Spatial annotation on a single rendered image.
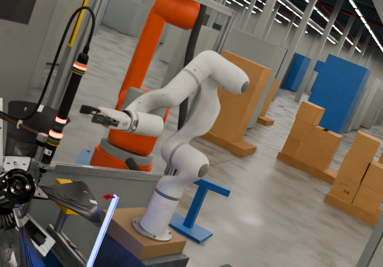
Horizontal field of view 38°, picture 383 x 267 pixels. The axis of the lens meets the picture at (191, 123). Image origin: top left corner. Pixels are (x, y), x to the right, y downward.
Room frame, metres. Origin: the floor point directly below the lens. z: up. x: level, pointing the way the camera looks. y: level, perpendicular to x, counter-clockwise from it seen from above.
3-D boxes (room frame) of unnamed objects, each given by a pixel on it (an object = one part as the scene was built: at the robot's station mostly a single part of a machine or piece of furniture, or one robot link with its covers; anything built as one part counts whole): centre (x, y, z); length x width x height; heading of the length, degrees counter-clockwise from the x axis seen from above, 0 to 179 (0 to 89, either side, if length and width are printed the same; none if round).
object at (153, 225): (2.30, -0.02, 1.09); 0.19 x 0.19 x 0.18
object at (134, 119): (1.96, 0.22, 1.49); 0.09 x 0.03 x 0.08; 45
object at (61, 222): (2.23, 0.36, 0.92); 0.03 x 0.03 x 0.12; 45
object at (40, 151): (1.77, 0.42, 1.33); 0.09 x 0.07 x 0.10; 80
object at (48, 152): (1.77, 0.41, 1.49); 0.04 x 0.04 x 0.46
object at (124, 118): (1.92, 0.26, 1.49); 0.11 x 0.10 x 0.07; 135
